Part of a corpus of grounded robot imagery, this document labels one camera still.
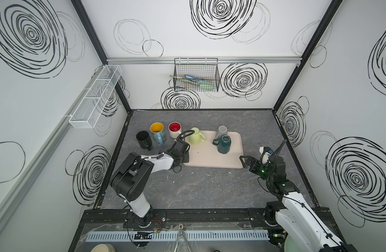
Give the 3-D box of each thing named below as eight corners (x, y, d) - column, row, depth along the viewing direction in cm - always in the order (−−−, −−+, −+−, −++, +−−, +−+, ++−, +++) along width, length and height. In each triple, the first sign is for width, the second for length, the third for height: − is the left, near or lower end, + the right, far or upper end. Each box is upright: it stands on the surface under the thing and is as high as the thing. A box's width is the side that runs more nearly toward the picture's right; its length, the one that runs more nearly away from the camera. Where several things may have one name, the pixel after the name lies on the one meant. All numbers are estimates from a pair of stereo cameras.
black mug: (137, 152, 99) (133, 144, 92) (141, 138, 106) (137, 130, 99) (150, 152, 99) (147, 144, 92) (153, 138, 106) (150, 130, 99)
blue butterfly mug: (151, 147, 101) (147, 136, 93) (154, 132, 109) (151, 122, 100) (164, 147, 101) (161, 137, 93) (166, 132, 109) (163, 122, 100)
